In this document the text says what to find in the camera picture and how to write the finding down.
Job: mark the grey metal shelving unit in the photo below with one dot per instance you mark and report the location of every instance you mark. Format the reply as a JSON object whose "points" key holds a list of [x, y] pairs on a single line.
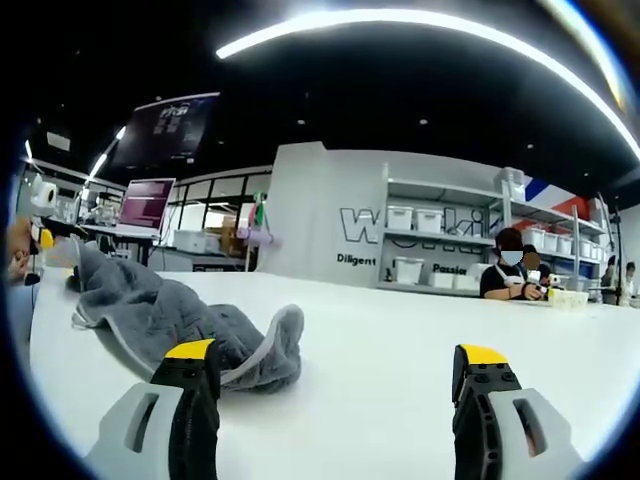
{"points": [[430, 237]]}

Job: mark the white table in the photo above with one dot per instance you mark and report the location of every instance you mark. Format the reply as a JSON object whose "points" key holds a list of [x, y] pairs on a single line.
{"points": [[390, 325]]}

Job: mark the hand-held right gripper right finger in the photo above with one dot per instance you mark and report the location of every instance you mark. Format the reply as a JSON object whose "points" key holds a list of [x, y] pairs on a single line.
{"points": [[480, 410]]}

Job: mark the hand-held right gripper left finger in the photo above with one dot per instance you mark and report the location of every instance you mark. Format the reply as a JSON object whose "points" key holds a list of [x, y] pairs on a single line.
{"points": [[195, 410]]}

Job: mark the purple rolled mat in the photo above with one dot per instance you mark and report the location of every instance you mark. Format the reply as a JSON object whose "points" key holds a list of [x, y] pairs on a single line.
{"points": [[255, 235]]}

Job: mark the clear storage bin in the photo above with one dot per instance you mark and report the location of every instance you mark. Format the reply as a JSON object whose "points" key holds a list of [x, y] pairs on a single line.
{"points": [[512, 182]]}

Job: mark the white lidded storage bin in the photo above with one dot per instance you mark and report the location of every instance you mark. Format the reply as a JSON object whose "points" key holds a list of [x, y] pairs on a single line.
{"points": [[400, 218], [430, 221], [407, 270]]}

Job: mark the row of white storage bins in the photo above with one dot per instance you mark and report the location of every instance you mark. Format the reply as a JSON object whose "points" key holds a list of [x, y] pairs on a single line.
{"points": [[550, 242]]}

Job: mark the long ceiling light strip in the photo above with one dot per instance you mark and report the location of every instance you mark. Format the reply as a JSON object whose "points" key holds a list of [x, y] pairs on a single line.
{"points": [[230, 50]]}

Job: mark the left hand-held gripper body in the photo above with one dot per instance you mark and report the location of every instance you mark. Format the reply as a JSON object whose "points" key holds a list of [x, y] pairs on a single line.
{"points": [[45, 195]]}

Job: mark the dark hanging banner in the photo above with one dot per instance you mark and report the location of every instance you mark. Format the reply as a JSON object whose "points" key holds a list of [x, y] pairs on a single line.
{"points": [[165, 130]]}

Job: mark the long metal shelving unit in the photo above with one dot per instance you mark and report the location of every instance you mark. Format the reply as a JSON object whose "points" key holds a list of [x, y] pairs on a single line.
{"points": [[550, 212]]}

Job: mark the monitor with purple screen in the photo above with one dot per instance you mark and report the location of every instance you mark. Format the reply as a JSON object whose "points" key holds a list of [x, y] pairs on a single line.
{"points": [[145, 205]]}

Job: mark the white patterned box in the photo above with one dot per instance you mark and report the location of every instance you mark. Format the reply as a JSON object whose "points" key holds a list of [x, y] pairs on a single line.
{"points": [[567, 299]]}

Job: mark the person's left hand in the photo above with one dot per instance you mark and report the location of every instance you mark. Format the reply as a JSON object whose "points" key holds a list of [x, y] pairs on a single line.
{"points": [[22, 250]]}

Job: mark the grey towel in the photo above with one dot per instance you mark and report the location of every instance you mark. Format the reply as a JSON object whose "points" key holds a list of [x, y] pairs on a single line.
{"points": [[150, 305]]}

